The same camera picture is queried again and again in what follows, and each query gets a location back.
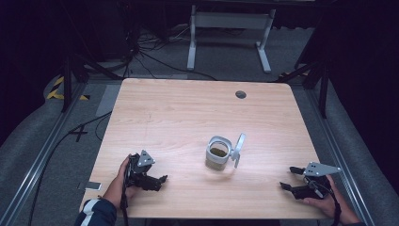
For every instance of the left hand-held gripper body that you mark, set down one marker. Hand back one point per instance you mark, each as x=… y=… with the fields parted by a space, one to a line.
x=140 y=171

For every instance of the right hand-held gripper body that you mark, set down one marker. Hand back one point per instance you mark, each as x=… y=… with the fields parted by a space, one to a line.
x=315 y=180

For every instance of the clear jar with hinged lid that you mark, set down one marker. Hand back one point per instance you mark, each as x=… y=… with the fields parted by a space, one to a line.
x=219 y=153

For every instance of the person's left hand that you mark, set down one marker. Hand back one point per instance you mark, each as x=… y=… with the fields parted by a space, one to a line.
x=117 y=185

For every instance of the person's right hand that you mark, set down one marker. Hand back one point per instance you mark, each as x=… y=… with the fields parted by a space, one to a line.
x=327 y=204

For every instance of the grey floor plate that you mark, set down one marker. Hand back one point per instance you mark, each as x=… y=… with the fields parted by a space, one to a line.
x=108 y=100

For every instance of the grey round table grommet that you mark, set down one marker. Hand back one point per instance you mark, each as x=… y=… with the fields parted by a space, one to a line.
x=240 y=94

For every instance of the black metal stand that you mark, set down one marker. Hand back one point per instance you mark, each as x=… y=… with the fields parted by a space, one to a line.
x=316 y=75
x=67 y=81

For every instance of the aluminium floor rail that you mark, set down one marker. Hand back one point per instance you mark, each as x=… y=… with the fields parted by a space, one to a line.
x=37 y=163
x=340 y=157

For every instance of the white metal desk frame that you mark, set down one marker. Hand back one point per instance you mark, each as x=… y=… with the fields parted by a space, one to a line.
x=230 y=20

